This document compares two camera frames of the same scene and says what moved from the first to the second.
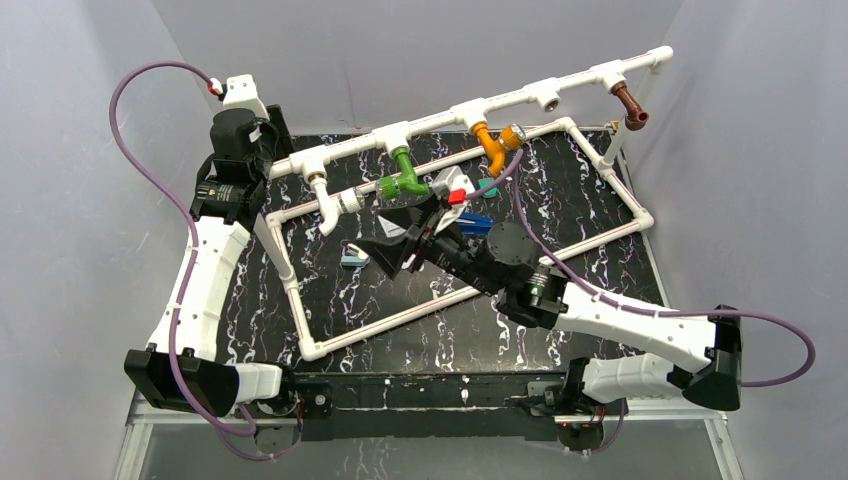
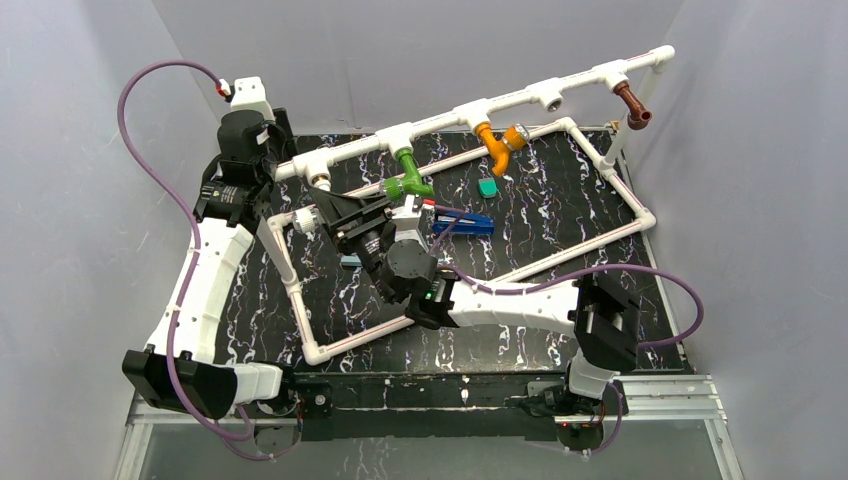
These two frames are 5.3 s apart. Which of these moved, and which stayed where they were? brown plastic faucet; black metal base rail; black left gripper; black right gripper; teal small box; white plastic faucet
Moved: black right gripper; white plastic faucet
Stayed: brown plastic faucet; teal small box; black metal base rail; black left gripper
